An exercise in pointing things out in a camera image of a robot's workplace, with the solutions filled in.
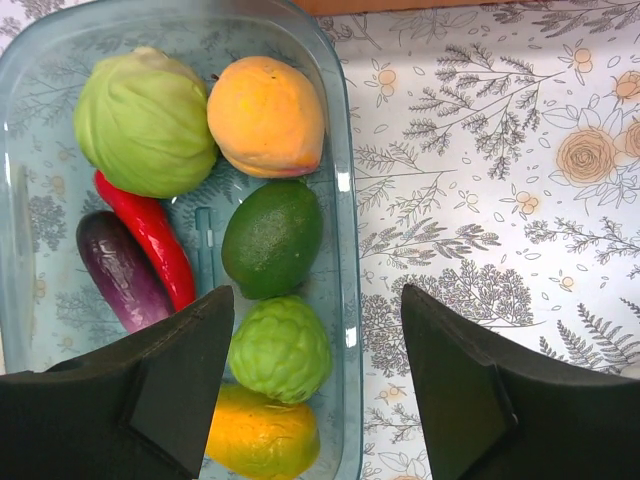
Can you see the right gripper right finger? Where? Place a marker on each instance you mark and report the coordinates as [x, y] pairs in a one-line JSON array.
[[493, 409]]

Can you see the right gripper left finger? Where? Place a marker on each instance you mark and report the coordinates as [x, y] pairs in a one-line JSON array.
[[138, 408]]

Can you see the green cabbage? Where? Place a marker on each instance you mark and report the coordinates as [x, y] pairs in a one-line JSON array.
[[141, 121]]

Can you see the orange peach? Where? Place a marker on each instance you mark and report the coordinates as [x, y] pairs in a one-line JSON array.
[[267, 118]]

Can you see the purple eggplant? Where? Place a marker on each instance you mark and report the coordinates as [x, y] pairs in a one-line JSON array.
[[121, 271]]

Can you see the orange green mango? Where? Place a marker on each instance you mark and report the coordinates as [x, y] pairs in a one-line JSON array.
[[261, 438]]

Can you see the light green bumpy fruit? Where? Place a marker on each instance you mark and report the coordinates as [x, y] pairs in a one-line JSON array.
[[281, 349]]

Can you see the red chili pepper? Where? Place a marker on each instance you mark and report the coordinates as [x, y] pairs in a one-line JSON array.
[[147, 220]]

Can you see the dark green lime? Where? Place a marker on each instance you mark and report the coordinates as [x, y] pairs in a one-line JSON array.
[[272, 239]]

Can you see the clear blue plastic tray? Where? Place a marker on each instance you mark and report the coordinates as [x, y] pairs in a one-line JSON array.
[[179, 271]]

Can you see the floral table mat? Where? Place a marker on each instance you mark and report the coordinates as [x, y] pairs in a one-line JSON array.
[[488, 155]]

